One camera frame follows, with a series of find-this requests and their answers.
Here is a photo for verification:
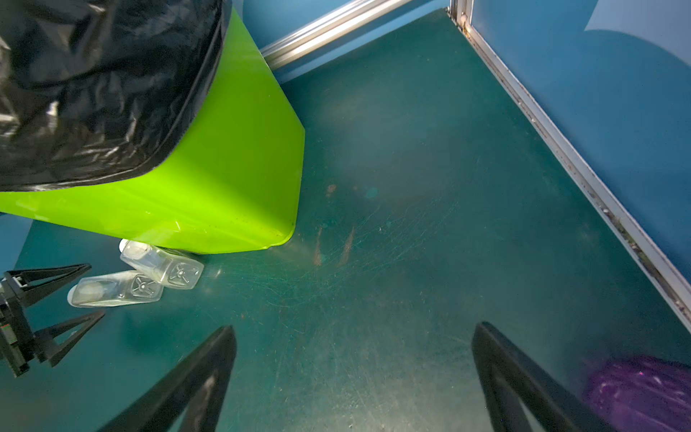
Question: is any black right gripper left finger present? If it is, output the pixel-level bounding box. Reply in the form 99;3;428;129
101;326;238;431

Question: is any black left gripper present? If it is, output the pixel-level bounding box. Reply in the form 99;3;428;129
1;263;105;377

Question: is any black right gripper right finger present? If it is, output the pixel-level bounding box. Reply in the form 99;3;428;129
471;322;614;431

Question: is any green plastic trash bin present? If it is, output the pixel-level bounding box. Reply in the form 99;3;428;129
1;5;305;254

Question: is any black bin liner bag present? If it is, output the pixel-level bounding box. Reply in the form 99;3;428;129
1;1;232;192

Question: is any clear square white-cap bottle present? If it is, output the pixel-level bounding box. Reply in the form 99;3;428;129
119;239;204;290

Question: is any aluminium right frame rail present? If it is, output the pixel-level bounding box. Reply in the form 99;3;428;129
447;1;690;329

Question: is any aluminium frame rail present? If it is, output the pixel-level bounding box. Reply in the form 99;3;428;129
447;1;690;329
260;0;410;70

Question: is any aluminium back frame rail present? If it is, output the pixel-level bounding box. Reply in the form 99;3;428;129
260;0;410;70

